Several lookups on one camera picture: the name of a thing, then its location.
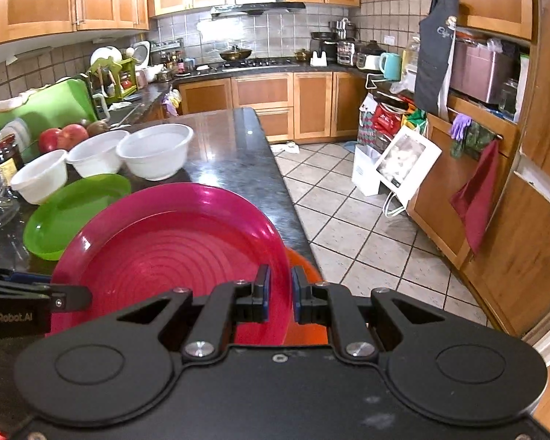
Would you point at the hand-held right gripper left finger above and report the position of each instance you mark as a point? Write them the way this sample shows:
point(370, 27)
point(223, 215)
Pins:
point(265, 286)

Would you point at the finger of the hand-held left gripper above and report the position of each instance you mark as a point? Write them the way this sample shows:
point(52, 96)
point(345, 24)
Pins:
point(27, 277)
point(73, 300)

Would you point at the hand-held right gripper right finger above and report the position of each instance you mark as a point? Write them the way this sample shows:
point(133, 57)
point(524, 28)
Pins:
point(297, 286)

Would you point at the orange plastic plate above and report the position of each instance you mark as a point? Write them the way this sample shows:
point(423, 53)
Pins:
point(309, 270)

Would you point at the green plastic plate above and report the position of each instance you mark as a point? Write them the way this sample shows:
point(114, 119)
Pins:
point(68, 220)

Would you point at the pink plastic plate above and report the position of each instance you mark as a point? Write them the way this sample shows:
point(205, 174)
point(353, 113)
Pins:
point(174, 247)

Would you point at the small white bowl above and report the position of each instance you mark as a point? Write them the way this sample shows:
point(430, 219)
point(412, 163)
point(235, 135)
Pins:
point(39, 178)

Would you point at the medium white bowl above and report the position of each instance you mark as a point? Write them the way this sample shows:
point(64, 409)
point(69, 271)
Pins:
point(96, 153)

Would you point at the large white bowl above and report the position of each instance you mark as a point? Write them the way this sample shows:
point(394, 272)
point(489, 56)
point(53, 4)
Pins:
point(156, 151)

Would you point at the white plates in rack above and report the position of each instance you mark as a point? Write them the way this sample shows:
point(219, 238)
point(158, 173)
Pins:
point(105, 55)

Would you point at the clear glass mug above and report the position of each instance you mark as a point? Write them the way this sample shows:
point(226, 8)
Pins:
point(0, 204)

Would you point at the jar with red lid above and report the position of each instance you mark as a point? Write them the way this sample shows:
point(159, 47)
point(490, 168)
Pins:
point(7, 153)

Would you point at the white cardboard box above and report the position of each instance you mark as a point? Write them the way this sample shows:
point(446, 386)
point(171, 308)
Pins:
point(364, 169)

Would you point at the white floor cloth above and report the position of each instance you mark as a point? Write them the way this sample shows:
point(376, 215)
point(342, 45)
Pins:
point(286, 148)

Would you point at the red apple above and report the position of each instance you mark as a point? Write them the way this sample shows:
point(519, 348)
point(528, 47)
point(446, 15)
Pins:
point(74, 134)
point(50, 140)

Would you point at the brown kiwi fruit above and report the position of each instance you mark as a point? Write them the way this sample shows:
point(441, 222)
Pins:
point(98, 127)

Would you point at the white paper bag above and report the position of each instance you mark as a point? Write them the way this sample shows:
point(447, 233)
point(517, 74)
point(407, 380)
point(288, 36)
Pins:
point(408, 160)

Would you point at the green cutting board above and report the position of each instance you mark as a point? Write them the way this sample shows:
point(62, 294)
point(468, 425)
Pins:
point(50, 103)

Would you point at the wooden lower cabinets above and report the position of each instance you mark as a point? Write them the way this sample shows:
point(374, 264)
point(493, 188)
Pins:
point(266, 101)

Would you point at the red shopping bags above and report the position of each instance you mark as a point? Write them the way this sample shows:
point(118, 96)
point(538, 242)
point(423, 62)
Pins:
point(387, 119)

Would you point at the dark red cloth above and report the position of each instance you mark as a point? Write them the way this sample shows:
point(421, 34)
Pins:
point(479, 197)

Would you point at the green dish rack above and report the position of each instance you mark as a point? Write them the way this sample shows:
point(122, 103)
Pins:
point(119, 78)

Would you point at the gas stove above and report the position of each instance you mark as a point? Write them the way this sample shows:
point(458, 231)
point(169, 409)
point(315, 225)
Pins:
point(261, 63)

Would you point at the white knife holder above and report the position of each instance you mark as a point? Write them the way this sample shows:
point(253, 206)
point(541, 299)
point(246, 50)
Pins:
point(318, 58)

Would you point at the purple rubber gloves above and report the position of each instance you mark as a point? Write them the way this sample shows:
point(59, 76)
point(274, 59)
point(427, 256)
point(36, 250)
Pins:
point(461, 126)

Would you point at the dark wok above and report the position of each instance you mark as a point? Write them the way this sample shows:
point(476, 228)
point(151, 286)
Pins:
point(235, 54)

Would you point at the green patterned cloth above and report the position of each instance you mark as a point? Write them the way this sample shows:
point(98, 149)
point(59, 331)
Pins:
point(481, 135)

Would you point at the teal electric kettle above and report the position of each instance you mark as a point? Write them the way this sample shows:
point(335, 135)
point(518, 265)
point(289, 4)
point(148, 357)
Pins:
point(391, 66)

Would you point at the black coffee machine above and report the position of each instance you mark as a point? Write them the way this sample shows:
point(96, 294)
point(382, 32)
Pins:
point(324, 48)

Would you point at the cream electric cooker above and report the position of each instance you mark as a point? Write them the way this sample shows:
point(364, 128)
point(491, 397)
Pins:
point(370, 57)

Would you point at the white rice cooker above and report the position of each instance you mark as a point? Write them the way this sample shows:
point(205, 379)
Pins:
point(143, 55)

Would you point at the large clear plastic bottle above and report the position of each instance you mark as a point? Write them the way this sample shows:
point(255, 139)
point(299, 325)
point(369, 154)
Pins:
point(411, 57)

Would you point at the tall wooden cabinet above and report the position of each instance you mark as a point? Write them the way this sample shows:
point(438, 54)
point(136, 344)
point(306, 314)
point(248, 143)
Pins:
point(531, 169)

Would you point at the steel pressure cooker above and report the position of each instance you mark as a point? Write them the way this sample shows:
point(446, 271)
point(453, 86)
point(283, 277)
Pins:
point(343, 28)

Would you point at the dark grey apron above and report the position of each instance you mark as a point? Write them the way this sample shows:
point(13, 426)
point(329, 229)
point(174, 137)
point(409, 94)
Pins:
point(433, 55)

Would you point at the steel range hood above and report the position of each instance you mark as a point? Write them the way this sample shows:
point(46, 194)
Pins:
point(256, 8)

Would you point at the pink metal appliance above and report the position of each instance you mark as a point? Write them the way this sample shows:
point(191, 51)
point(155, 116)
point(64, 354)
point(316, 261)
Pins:
point(479, 71)

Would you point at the clear glass jar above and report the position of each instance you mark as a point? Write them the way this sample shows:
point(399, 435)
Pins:
point(508, 96)

